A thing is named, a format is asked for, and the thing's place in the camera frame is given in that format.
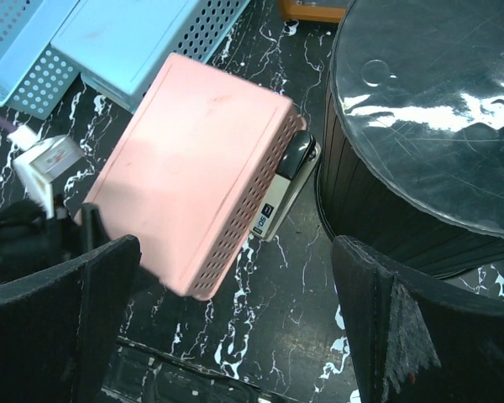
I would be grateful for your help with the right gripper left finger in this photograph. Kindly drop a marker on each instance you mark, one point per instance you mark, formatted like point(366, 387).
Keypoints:
point(58, 327)

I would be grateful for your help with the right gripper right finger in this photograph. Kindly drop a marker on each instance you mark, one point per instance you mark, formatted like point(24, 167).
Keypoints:
point(414, 338)

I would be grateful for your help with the black front mounting rail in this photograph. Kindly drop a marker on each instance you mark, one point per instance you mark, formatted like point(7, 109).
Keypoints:
point(137, 373)

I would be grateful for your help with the orange wooden shelf rack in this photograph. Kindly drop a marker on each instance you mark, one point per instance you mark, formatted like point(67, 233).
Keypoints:
point(290, 10)

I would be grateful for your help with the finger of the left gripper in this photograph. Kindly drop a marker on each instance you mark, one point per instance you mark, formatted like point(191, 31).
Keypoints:
point(93, 232)

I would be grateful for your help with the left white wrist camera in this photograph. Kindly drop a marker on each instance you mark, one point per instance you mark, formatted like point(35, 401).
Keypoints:
point(42, 163)

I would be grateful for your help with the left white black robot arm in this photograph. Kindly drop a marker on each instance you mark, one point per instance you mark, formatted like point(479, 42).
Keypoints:
point(31, 242)

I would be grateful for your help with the large black plastic bucket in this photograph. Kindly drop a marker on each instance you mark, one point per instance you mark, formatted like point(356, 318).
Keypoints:
point(413, 144)

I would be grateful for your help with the blue perforated plastic basket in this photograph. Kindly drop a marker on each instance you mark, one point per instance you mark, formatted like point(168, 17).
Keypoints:
point(120, 46)

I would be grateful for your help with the black silver stapler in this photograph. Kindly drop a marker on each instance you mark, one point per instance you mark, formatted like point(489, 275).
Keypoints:
point(295, 167)

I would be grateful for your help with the pink perforated plastic basket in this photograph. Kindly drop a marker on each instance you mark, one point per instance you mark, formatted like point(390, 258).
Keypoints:
point(191, 169)

